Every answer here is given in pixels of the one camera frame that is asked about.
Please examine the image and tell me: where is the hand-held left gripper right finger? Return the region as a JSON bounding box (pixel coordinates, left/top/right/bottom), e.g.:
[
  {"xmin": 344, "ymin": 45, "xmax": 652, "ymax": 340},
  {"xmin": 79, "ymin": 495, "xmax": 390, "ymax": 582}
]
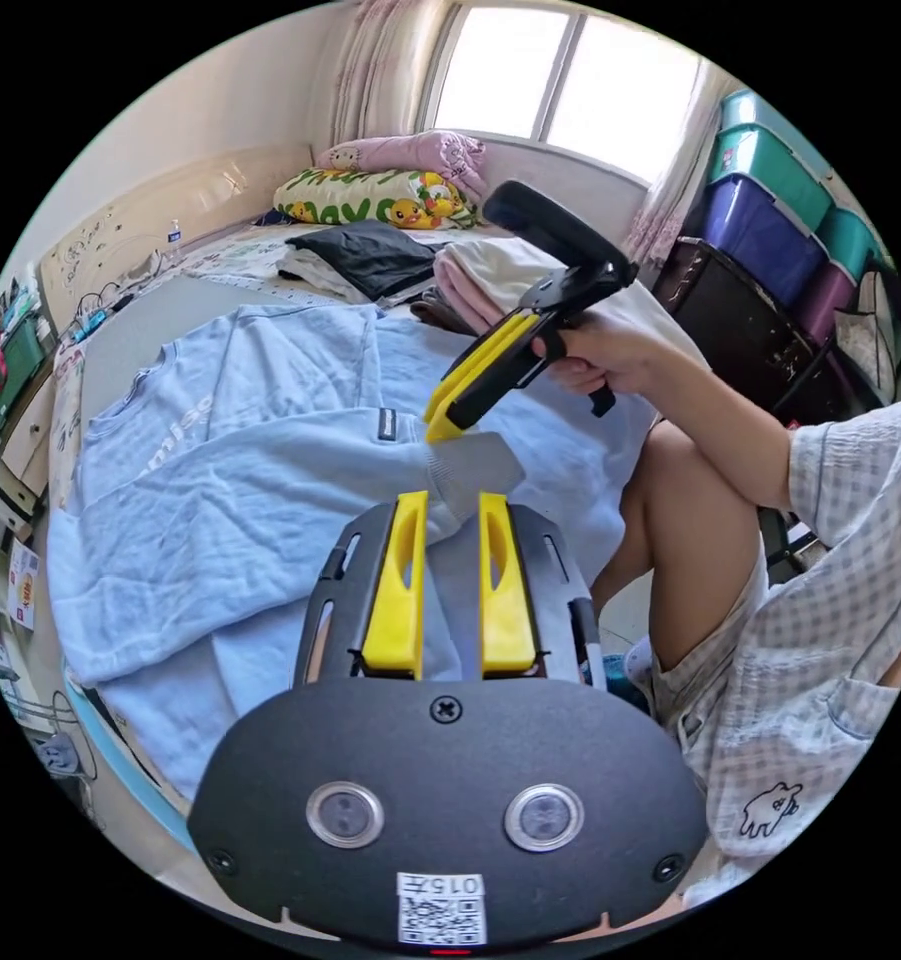
[{"xmin": 478, "ymin": 491, "xmax": 538, "ymax": 673}]

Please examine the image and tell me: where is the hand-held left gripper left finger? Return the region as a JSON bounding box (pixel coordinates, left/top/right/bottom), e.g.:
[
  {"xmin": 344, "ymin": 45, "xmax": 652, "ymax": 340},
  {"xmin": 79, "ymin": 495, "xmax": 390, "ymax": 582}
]
[{"xmin": 360, "ymin": 490, "xmax": 430, "ymax": 673}]

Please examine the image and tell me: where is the light blue sweatshirt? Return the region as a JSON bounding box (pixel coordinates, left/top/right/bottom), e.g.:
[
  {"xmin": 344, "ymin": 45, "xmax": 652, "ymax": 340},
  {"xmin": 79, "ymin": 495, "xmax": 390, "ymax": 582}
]
[{"xmin": 44, "ymin": 302, "xmax": 658, "ymax": 805}]

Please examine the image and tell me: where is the person's right forearm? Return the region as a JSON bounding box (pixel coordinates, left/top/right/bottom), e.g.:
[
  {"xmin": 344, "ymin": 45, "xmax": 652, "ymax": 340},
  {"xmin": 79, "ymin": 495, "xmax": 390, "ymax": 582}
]
[{"xmin": 641, "ymin": 333, "xmax": 808, "ymax": 513}]

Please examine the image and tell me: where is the person's right hand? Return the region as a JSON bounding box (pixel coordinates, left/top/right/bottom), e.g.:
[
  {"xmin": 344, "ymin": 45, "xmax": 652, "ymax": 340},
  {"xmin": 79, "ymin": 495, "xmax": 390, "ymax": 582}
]
[{"xmin": 542, "ymin": 305, "xmax": 695, "ymax": 399}]

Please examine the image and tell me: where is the pile of clothes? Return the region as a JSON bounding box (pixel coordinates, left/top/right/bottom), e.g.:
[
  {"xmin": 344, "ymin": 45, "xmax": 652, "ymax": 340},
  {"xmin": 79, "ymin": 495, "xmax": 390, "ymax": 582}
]
[{"xmin": 275, "ymin": 222, "xmax": 580, "ymax": 339}]

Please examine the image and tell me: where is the pink patterned curtain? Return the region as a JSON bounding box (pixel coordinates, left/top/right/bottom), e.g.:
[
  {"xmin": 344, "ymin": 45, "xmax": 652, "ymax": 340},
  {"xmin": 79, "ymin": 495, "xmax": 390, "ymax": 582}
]
[
  {"xmin": 328, "ymin": 0, "xmax": 463, "ymax": 151},
  {"xmin": 620, "ymin": 63, "xmax": 730, "ymax": 265}
]

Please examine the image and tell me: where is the black cabinet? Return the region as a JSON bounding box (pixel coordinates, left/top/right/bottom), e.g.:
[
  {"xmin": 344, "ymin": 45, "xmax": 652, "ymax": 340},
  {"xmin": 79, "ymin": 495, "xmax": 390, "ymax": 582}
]
[{"xmin": 650, "ymin": 236, "xmax": 860, "ymax": 430}]

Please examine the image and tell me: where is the blue storage bin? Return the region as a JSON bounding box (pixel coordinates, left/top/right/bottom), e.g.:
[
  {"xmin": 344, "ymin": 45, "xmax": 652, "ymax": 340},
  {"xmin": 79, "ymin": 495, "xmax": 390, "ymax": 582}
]
[{"xmin": 698, "ymin": 174, "xmax": 828, "ymax": 305}]

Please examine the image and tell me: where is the pink rolled quilt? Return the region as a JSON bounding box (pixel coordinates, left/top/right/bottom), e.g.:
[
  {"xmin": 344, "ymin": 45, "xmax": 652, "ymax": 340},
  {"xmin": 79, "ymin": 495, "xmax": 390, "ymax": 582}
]
[{"xmin": 313, "ymin": 129, "xmax": 490, "ymax": 202}]

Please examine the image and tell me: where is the pillow with duck print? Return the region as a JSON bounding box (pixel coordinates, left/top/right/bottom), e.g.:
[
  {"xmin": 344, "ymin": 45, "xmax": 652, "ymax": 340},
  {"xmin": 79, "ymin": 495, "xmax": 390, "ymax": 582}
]
[{"xmin": 272, "ymin": 167, "xmax": 483, "ymax": 231}]

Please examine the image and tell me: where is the window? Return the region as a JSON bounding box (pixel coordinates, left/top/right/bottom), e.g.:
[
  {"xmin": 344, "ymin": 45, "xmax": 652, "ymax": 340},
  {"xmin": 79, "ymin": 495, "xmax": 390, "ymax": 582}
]
[{"xmin": 425, "ymin": 2, "xmax": 705, "ymax": 187}]

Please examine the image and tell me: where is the green storage bin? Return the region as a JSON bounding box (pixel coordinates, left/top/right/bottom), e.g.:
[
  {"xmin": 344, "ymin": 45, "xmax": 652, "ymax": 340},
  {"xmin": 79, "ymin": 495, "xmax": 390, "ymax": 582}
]
[{"xmin": 707, "ymin": 88, "xmax": 835, "ymax": 230}]

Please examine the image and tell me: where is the purple storage bin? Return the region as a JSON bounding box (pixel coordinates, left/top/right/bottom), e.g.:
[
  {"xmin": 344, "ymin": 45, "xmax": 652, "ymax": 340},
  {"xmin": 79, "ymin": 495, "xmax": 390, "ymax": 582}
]
[{"xmin": 793, "ymin": 258, "xmax": 862, "ymax": 348}]

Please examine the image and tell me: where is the teal storage bin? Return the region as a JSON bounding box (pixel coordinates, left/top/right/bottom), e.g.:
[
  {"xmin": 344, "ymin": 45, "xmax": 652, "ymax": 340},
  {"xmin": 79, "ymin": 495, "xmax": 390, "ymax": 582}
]
[{"xmin": 819, "ymin": 204, "xmax": 885, "ymax": 280}]

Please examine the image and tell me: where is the person's body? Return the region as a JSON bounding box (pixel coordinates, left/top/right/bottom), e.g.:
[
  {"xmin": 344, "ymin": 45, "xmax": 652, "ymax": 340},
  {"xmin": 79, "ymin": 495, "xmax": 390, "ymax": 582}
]
[{"xmin": 590, "ymin": 393, "xmax": 901, "ymax": 913}]

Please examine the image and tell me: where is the bed with grey mat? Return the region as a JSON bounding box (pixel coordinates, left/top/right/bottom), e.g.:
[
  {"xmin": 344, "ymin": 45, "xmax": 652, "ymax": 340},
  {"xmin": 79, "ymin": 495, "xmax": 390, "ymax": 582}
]
[{"xmin": 39, "ymin": 140, "xmax": 714, "ymax": 856}]

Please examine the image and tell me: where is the bedside cupboard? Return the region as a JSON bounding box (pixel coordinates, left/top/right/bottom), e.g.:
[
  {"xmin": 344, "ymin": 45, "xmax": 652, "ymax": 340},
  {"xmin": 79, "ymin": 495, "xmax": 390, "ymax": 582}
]
[{"xmin": 0, "ymin": 277, "xmax": 65, "ymax": 530}]

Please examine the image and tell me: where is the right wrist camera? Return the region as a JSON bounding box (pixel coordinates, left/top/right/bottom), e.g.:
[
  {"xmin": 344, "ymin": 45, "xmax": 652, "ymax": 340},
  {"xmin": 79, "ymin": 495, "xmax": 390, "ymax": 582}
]
[{"xmin": 482, "ymin": 179, "xmax": 640, "ymax": 280}]

